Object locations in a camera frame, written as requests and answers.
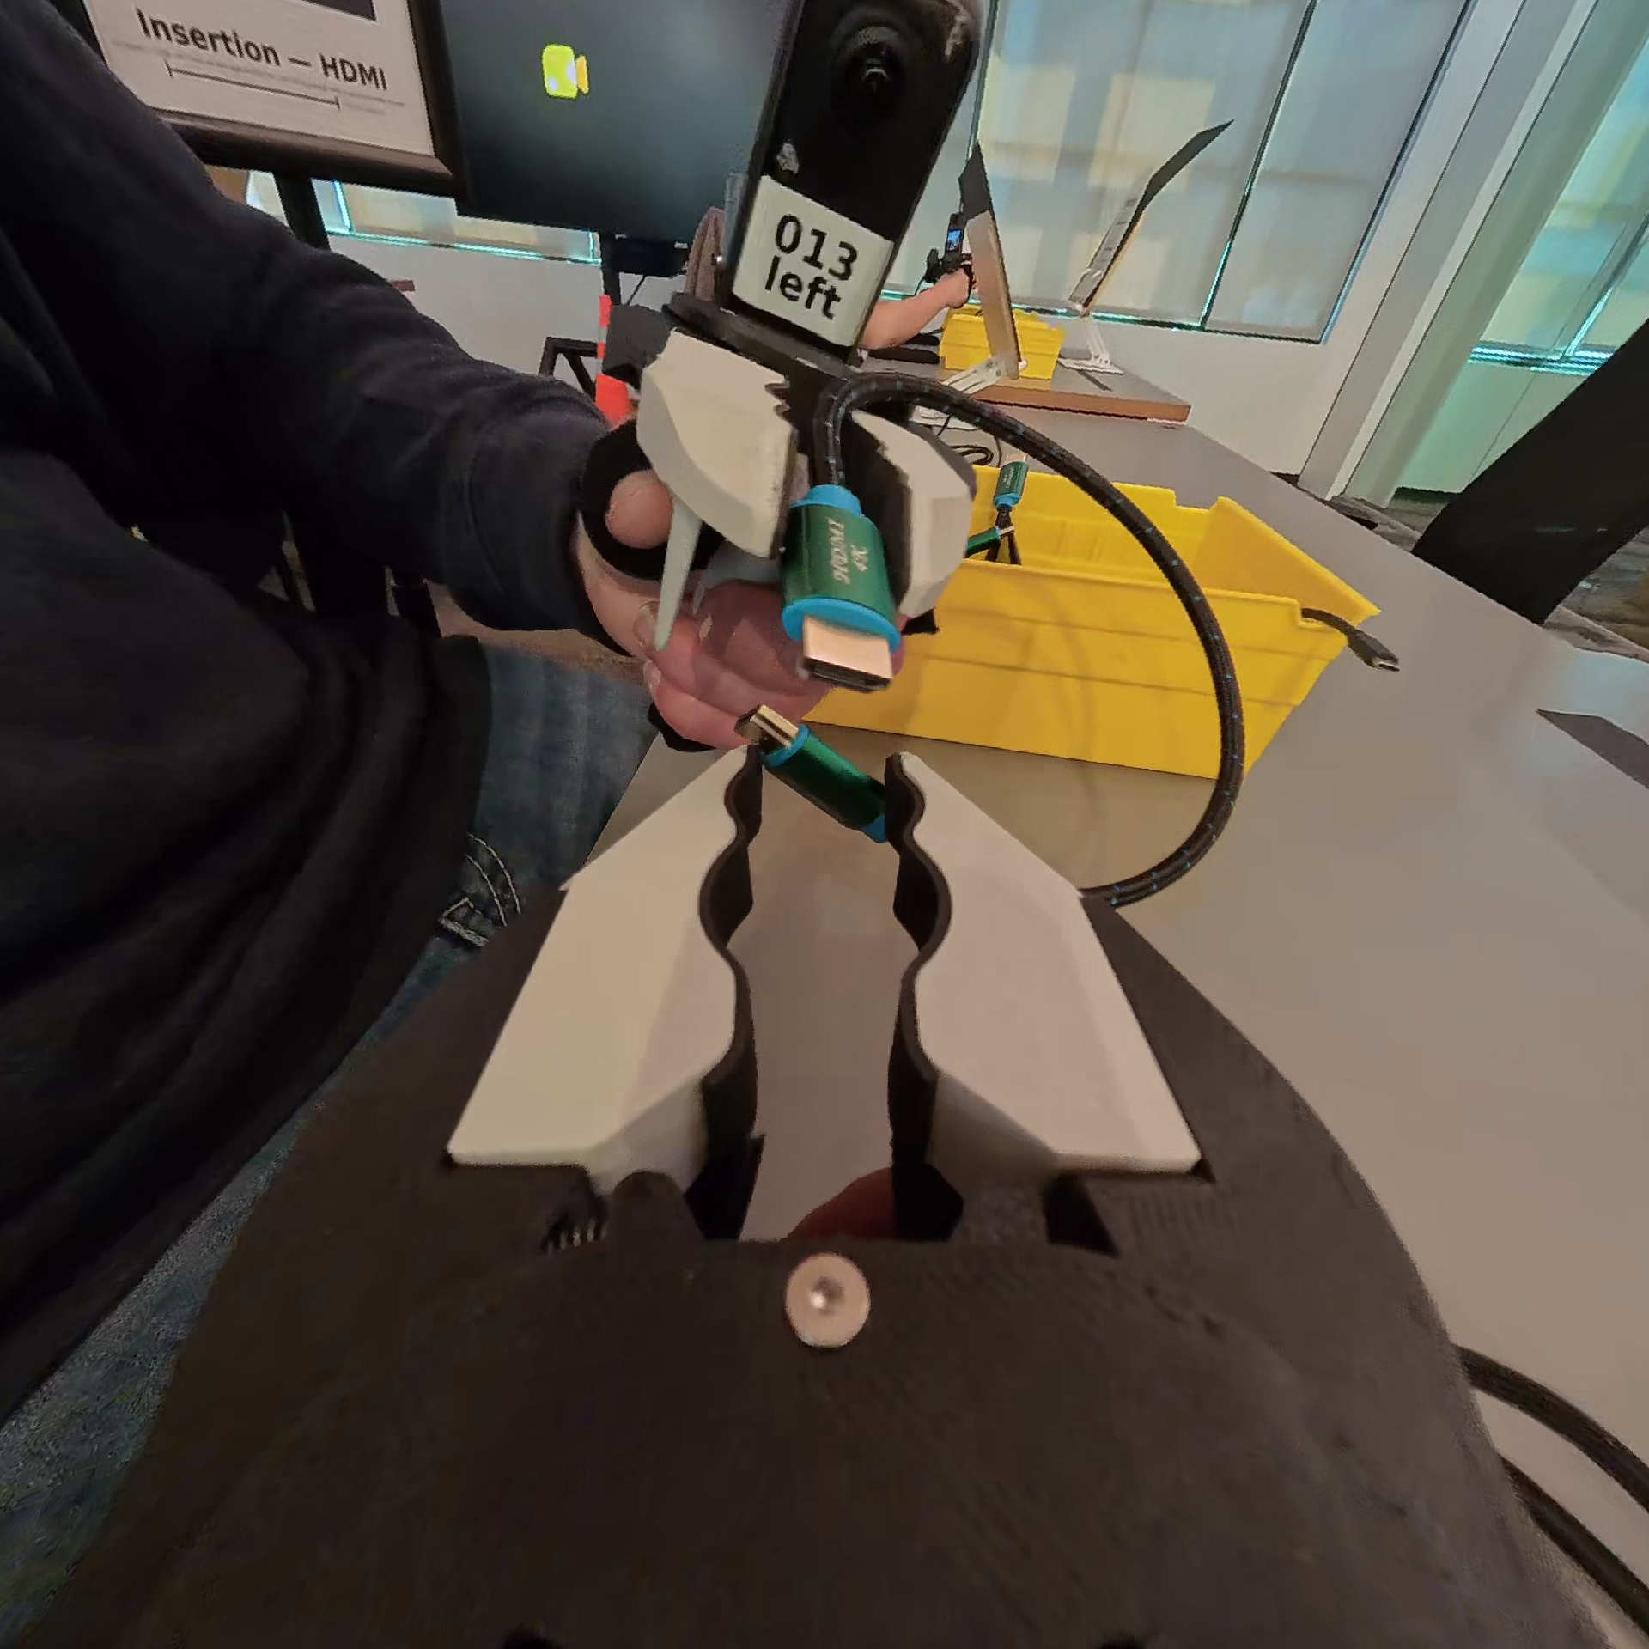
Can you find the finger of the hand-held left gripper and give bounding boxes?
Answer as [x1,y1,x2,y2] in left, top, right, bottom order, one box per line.
[852,411,977,620]
[637,338,801,563]

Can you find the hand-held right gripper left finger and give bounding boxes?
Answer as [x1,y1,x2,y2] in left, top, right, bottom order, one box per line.
[450,748,764,1240]

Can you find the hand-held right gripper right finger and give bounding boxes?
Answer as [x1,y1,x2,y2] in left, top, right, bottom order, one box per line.
[886,754,1206,1240]

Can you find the braided hdmi cable teal plugs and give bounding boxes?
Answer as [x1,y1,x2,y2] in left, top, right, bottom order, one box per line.
[966,458,1036,567]
[735,373,1247,910]

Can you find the yellow plastic bin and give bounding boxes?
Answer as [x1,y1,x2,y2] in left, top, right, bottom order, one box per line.
[803,462,1380,780]
[939,307,1067,381]

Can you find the black switch cable with plug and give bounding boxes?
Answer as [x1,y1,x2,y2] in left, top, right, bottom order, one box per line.
[1456,1345,1649,1637]

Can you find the person's left forearm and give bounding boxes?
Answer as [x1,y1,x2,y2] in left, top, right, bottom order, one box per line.
[257,232,619,634]

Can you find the person's left hand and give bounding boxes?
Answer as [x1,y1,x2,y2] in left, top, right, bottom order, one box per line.
[580,470,903,755]

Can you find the orange traffic cone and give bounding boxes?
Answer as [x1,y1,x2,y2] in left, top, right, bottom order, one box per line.
[592,294,634,427]

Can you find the silver folding stand with board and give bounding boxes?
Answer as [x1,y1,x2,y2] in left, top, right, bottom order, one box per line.
[1067,117,1238,377]
[960,143,1036,384]

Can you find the wooden top desk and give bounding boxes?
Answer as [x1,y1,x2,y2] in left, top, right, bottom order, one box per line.
[877,361,1192,424]

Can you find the black monitor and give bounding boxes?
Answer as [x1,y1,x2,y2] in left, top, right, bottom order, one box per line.
[438,0,803,249]

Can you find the person's blue jeans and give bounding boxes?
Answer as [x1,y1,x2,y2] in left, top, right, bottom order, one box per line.
[0,639,661,1649]

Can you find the white framed sign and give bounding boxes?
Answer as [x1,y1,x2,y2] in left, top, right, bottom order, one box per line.
[79,0,466,186]

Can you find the black high-back office chair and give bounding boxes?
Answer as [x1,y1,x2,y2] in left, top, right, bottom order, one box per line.
[1409,322,1649,628]

